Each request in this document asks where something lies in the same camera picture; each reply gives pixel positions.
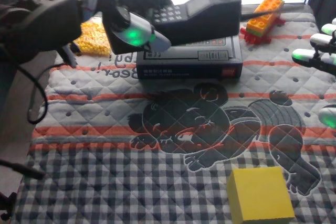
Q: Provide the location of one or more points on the yellow cube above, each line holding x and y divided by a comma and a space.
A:
260, 195

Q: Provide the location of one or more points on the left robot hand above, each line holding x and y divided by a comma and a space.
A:
131, 33

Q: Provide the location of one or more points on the grey quilt with bear print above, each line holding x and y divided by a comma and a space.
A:
131, 176

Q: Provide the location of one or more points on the large black toy phone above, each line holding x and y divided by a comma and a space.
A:
207, 19

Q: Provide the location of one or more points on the bag of yellow beads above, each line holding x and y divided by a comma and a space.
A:
92, 40

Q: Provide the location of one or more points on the black stand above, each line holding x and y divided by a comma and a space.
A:
8, 205

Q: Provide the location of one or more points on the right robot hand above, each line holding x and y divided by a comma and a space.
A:
304, 55

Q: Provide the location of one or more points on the orange yellow block toy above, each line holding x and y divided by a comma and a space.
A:
262, 24

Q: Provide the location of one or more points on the calculator box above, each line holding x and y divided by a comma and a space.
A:
183, 69

